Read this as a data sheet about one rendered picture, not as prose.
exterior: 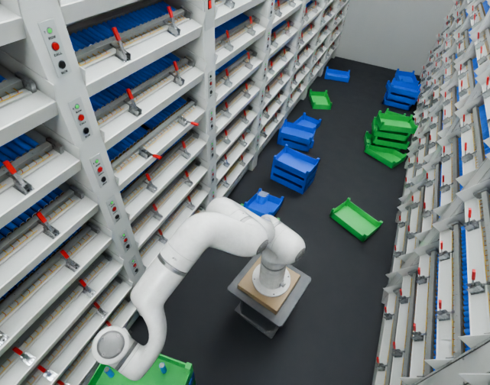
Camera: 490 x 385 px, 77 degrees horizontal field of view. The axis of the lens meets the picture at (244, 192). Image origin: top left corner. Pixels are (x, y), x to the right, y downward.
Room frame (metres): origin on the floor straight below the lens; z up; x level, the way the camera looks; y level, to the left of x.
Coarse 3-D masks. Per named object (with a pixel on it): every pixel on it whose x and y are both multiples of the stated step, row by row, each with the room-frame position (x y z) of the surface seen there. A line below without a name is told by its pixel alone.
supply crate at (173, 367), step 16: (112, 368) 0.31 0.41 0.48; (160, 368) 0.32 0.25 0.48; (176, 368) 0.32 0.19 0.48; (192, 368) 0.32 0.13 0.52; (96, 384) 0.25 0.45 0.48; (112, 384) 0.26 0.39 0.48; (128, 384) 0.26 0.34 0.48; (144, 384) 0.27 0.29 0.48; (160, 384) 0.27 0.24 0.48; (176, 384) 0.27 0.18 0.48
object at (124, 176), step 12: (180, 96) 1.36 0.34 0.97; (192, 96) 1.35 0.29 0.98; (180, 108) 1.28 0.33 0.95; (204, 108) 1.33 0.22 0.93; (192, 120) 1.23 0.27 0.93; (168, 132) 1.10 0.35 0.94; (180, 132) 1.13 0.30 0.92; (156, 144) 1.02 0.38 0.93; (168, 144) 1.05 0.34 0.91; (120, 168) 0.85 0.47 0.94; (132, 168) 0.86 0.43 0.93; (144, 168) 0.91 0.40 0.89; (120, 180) 0.80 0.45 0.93
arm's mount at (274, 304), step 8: (256, 264) 0.87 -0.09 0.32; (248, 272) 0.82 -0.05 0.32; (248, 280) 0.78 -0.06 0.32; (296, 280) 0.79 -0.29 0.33; (240, 288) 0.75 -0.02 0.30; (248, 288) 0.74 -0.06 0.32; (288, 288) 0.75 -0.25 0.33; (256, 296) 0.70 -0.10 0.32; (264, 296) 0.70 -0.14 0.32; (280, 296) 0.71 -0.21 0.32; (264, 304) 0.67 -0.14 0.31; (272, 304) 0.67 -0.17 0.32; (280, 304) 0.67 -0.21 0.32
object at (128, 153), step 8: (192, 104) 1.30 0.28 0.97; (176, 112) 1.21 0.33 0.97; (184, 112) 1.24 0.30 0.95; (168, 120) 1.15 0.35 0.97; (160, 128) 1.08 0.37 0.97; (152, 136) 1.03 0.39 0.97; (136, 144) 0.96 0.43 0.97; (144, 144) 0.99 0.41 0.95; (128, 152) 0.91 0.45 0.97; (120, 160) 0.86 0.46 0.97; (128, 160) 0.88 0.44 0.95; (112, 168) 0.82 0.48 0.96
